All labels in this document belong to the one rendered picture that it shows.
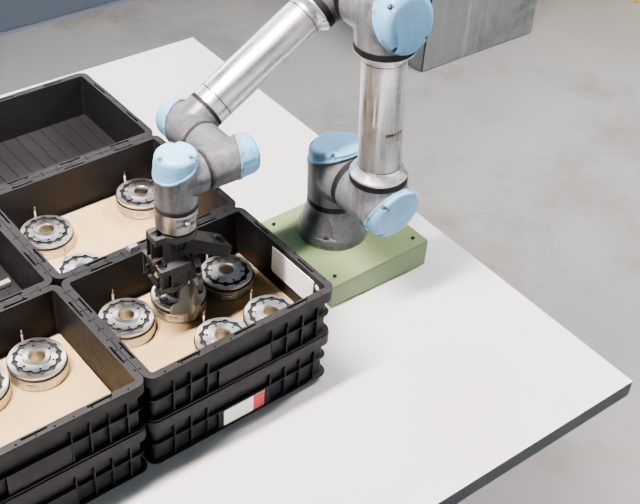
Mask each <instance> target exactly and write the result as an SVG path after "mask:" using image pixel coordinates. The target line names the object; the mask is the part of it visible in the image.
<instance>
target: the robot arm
mask: <svg viewBox="0 0 640 504"><path fill-rule="evenodd" d="M342 20H343V21H344V22H346V23H347V24H349V25H350V26H352V27H353V49H354V52H355V53H356V54H357V55H358V56H359V57H360V58H361V73H360V102H359V132H358V135H356V134H354V133H350V132H344V131H335V132H328V133H325V134H322V135H319V136H318V137H316V138H315V139H313V140H312V141H311V143H310V145H309V147H308V156H307V162H308V163H307V200H306V202H305V205H304V207H303V210H302V212H301V213H300V216H299V219H298V232H299V235H300V237H301V238H302V239H303V240H304V241H305V242H306V243H307V244H309V245H310V246H312V247H315V248H317V249H321V250H326V251H343V250H348V249H351V248H353V247H356V246H357V245H359V244H360V243H362V242H363V241H364V239H365V238H366V236H367V233H368V231H370V232H371V233H373V234H374V235H376V236H379V237H387V236H390V235H393V234H395V233H397V232H398V231H400V230H401V229H402V228H403V227H405V226H406V225H407V223H408V222H409V221H410V220H411V219H412V217H413V216H414V214H415V212H416V210H417V207H418V203H419V199H418V195H417V194H416V193H415V191H414V190H413V189H411V188H409V187H408V173H409V171H408V166H407V164H406V163H405V162H404V161H403V160H402V146H403V131H404V115H405V100H406V85H407V69H408V60H409V59H411V58H412V57H413V56H414V55H415V54H416V52H417V50H418V49H420V48H421V47H422V46H423V44H424V43H425V42H426V39H425V37H426V35H429V34H430V32H431V29H432V24H433V9H432V5H431V2H430V0H290V1H289V2H288V3H287V4H286V5H285V6H284V7H283V8H282V9H281V10H279V11H278V12H277V13H276V14H275V15H274V16H273V17H272V18H271V19H270V20H269V21H268V22H267V23H266V24H265V25H264V26H263V27H262V28H260V29H259V30H258V31H257V32H256V33H255V34H254V35H253V36H252V37H251V38H250V39H249V40H248V41H247V42H246V43H245V44H244V45H243V46H241V47H240V48H239V49H238V50H237V51H236V52H235V53H234V54H233V55H232V56H231V57H230V58H229V59H228V60H227V61H226V62H225V63H224V64H222V65H221V66H220V67H219V68H218V69H217V70H216V71H215V72H214V73H213V74H212V75H211V76H210V77H209V78H208V79H207V80H206V81H205V82H203V83H202V84H201V85H200V86H199V87H198V88H197V89H196V90H195V91H194V92H193V93H192V94H191V95H190V96H189V97H188V98H187V99H183V98H180V97H173V98H172V99H169V100H166V101H165V102H164V103H163V104H162V105H161V106H160V107H159V109H158V111H157V113H156V119H155V121H156V126H157V128H158V130H159V132H160V133H161V134H162V135H163V136H164V137H165V138H166V139H167V141H168V143H165V144H163V145H161V146H159V147H158V148H157V149H156V151H155V152H154V155H153V164H152V179H153V191H154V222H155V227H152V228H149V229H147V230H146V250H143V251H142V255H143V273H144V274H145V273H147V276H148V277H149V279H150V281H151V282H152V283H153V284H154V286H155V288H154V293H155V294H156V295H159V294H161V295H164V294H168V293H174V295H177V296H179V299H178V300H177V301H176V302H175V303H174V304H173V305H172V306H171V307H170V313H171V314H172V315H179V314H186V313H189V321H190V322H191V321H193V320H194V319H195V318H196V316H197V314H198V312H199V310H200V307H201V304H202V303H203V297H204V282H203V276H202V275H203V274H202V266H201V261H200V259H199V257H198V256H197V254H198V253H200V254H207V255H213V256H219V257H225V258H226V257H228V255H229V254H230V252H231V250H232V246H231V245H230V244H229V243H228V242H227V241H226V240H225V238H224V237H222V236H221V235H220V234H217V233H211V232H206V231H200V230H197V225H198V195H199V194H202V193H204V192H207V191H210V190H212V189H215V188H218V187H220V186H223V185H226V184H228V183H231V182H234V181H236V180H242V178H244V177H246V176H248V175H251V174H253V173H255V172H256V171H257V170H258V169H259V167H260V163H261V161H260V158H261V156H260V151H259V148H258V145H257V143H256V142H255V140H254V139H253V138H252V137H251V136H250V135H249V134H247V133H239V134H233V135H232V136H228V135H227V134H226V133H225V132H223V131H222V130H221V129H220V128H218V127H219V126H220V125H221V124H222V122H223V121H225V120H226V119H227V118H228V117H229V116H230V115H231V114H232V113H233V112H234V111H235V110H236V109H237V108H238V107H239V106H240V105H241V104H242V103H244V102H245V101H246V100H247V99H248V98H249V97H250V96H251V95H252V94H253V93H254V92H255V91H256V90H257V89H258V88H259V87H260V86H261V85H262V84H264V83H265V82H266V81H267V80H268V79H269V78H270V77H271V76H272V75H273V74H274V73H275V72H276V71H277V70H278V69H279V68H280V67H281V66H282V65H284V64H285V63H286V62H287V61H288V60H289V59H290V58H291V57H292V56H293V55H294V54H295V53H296V52H297V51H298V50H299V49H300V48H301V47H303V46H304V45H305V44H306V43H307V42H308V41H309V40H310V39H311V38H312V37H313V36H314V35H315V34H316V33H317V32H318V31H319V30H328V29H330V28H331V27H332V26H333V25H334V24H335V23H336V22H338V21H342ZM145 257H147V263H146V265H145ZM146 266H147V267H146ZM189 280H190V284H187V283H188V281H189Z"/></svg>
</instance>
